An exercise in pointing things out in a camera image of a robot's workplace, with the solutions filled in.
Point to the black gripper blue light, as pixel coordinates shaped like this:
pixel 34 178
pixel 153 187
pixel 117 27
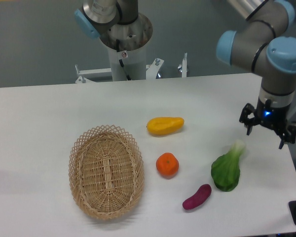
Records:
pixel 271 118

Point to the green leafy bok choy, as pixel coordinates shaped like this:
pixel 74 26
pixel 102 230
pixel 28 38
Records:
pixel 225 170

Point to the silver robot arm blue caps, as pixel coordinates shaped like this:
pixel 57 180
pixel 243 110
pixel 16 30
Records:
pixel 260 49

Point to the purple sweet potato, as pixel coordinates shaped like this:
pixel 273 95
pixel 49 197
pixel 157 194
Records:
pixel 202 194

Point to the yellow papaya half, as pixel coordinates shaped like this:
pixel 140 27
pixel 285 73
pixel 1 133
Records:
pixel 164 125

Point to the orange mandarin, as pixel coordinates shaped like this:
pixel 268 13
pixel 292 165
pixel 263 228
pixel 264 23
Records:
pixel 167 165

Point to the woven wicker oval basket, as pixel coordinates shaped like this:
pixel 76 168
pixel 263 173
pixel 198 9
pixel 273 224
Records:
pixel 106 172

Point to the white upright bracket post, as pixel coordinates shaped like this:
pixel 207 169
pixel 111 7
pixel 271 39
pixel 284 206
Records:
pixel 183 68

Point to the white metal mounting frame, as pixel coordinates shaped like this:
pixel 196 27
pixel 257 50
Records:
pixel 100 75

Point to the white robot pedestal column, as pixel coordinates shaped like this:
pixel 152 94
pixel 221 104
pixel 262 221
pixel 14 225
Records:
pixel 128 64

